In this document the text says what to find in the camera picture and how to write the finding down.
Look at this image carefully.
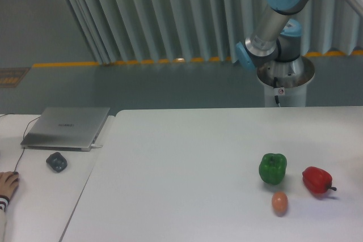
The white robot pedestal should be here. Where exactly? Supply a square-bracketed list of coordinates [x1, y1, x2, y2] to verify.
[257, 57, 315, 107]

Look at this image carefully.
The green bell pepper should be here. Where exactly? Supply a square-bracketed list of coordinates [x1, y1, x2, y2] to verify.
[259, 153, 287, 185]

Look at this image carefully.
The white folded curtain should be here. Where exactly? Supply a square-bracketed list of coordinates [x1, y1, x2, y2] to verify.
[50, 0, 363, 64]

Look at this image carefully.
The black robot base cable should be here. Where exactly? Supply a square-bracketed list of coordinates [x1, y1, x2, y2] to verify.
[273, 76, 281, 108]

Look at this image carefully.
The thin dark mouse cable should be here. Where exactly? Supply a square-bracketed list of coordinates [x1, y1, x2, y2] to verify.
[0, 113, 42, 172]

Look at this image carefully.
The red bell pepper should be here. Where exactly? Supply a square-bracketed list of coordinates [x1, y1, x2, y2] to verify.
[302, 166, 337, 194]

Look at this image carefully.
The striped sleeve forearm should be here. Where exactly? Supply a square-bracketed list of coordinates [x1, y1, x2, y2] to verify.
[0, 195, 9, 242]

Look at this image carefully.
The small black device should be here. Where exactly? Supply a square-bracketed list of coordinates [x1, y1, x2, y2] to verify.
[46, 152, 67, 173]

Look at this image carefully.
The black computer mouse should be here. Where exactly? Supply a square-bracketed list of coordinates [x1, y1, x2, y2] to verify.
[11, 172, 19, 182]

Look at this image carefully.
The person's hand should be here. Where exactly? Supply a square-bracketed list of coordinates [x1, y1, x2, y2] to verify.
[0, 172, 19, 199]

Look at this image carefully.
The silver closed laptop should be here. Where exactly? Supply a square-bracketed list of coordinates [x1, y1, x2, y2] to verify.
[21, 107, 109, 151]

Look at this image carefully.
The brown egg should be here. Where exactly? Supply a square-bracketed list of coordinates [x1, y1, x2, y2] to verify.
[272, 192, 288, 214]

